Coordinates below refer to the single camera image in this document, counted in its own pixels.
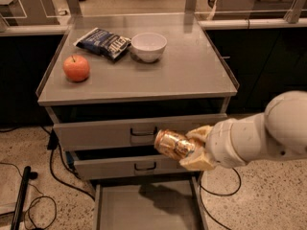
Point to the bottom grey drawer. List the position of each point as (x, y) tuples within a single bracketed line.
[(150, 205)]

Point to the orange gold soda can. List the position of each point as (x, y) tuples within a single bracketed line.
[(175, 145)]

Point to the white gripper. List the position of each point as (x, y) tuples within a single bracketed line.
[(220, 144)]

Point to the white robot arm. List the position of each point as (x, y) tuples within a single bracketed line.
[(279, 134)]

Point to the grey drawer cabinet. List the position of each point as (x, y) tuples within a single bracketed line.
[(189, 79)]

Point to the white bowl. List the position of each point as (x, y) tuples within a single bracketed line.
[(148, 47)]

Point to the top grey drawer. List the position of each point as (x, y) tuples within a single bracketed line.
[(126, 133)]

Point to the middle grey drawer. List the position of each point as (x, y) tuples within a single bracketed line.
[(95, 169)]

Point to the blue chip bag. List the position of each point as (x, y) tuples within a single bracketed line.
[(104, 43)]

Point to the red apple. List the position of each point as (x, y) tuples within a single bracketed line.
[(76, 68)]

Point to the black pole on floor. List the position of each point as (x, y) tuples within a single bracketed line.
[(18, 209)]

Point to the grey drawer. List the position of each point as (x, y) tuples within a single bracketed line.
[(95, 169), (126, 133), (150, 205)]

